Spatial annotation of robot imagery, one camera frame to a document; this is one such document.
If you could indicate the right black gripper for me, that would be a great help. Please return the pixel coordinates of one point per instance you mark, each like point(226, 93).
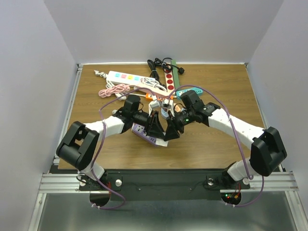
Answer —
point(171, 133)

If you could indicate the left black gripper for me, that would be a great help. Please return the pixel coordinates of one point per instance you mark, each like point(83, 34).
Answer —
point(153, 127)

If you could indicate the purple power strip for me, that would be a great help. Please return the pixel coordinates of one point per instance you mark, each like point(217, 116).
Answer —
point(140, 132)

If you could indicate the white cube adapter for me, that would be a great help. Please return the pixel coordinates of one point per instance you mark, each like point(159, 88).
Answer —
point(161, 142)

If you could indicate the light blue round socket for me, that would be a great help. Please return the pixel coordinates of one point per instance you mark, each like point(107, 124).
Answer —
point(164, 113)

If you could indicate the peach cube socket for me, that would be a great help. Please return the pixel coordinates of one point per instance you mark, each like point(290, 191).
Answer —
point(177, 108)

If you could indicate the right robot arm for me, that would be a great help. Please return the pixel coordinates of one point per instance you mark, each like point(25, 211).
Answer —
point(266, 147)

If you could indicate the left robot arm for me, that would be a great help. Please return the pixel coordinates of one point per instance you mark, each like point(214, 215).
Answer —
point(79, 143)

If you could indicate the orange power strip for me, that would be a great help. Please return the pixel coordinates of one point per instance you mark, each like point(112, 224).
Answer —
point(150, 97)

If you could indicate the pink power strip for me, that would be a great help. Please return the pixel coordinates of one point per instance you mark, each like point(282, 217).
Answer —
point(152, 87)

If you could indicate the cream red-outlet power strip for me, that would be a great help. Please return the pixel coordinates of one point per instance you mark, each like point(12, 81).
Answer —
point(169, 78)

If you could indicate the white multicolour power strip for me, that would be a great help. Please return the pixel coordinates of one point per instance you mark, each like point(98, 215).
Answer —
point(123, 78)

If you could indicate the green power strip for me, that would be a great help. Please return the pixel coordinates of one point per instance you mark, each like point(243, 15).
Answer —
point(175, 73)

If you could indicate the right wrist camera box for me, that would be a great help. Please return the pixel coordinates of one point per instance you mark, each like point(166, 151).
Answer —
point(167, 104)

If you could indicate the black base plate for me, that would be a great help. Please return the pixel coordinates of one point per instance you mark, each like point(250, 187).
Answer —
point(168, 184)

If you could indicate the right aluminium frame rail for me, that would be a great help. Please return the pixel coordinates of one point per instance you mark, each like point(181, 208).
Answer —
point(276, 182)

